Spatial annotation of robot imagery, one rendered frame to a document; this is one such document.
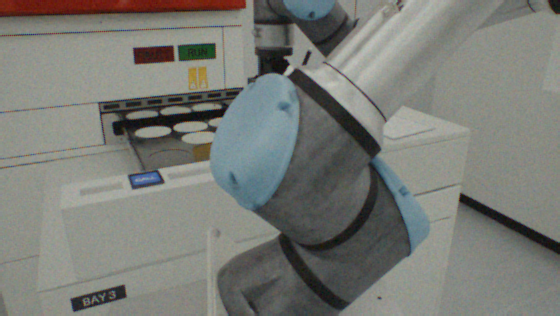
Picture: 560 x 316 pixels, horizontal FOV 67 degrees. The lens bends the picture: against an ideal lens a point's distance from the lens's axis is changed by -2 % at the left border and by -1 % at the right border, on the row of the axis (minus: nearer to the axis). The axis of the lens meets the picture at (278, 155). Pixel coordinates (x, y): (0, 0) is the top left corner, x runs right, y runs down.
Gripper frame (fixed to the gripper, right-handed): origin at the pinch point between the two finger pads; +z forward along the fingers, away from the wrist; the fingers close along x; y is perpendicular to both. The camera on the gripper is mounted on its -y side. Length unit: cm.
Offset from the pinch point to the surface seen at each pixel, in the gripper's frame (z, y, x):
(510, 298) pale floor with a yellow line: 98, 20, -124
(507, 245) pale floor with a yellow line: 98, 49, -160
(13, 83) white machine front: -7, 59, 50
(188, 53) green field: -12, 58, 2
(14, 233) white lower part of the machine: 36, 59, 58
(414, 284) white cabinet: 43, -4, -38
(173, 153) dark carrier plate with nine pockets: 7.7, 28.2, 15.3
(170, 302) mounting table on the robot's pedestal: 15.7, -15.8, 26.6
